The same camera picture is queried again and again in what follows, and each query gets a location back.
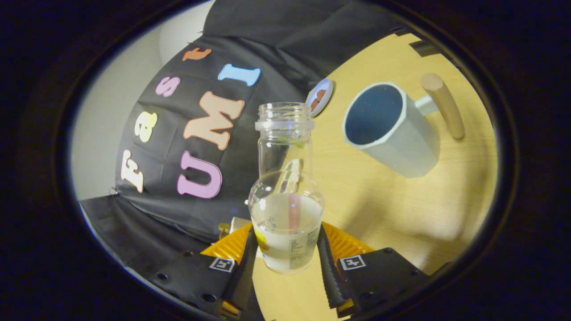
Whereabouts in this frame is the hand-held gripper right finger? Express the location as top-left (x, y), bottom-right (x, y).
top-left (316, 221), bottom-right (430, 318)

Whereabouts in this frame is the black backdrop cloth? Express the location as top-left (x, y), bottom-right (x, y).
top-left (79, 0), bottom-right (413, 286)

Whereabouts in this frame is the clear plastic juice bottle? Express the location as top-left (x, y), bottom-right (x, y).
top-left (248, 102), bottom-right (325, 275)

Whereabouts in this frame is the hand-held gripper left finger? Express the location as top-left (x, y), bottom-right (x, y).
top-left (149, 222), bottom-right (266, 321)

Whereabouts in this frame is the grey cup with wooden handle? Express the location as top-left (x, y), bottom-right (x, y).
top-left (343, 73), bottom-right (465, 179)

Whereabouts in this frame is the wooden table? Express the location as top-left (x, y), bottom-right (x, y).
top-left (252, 32), bottom-right (499, 321)

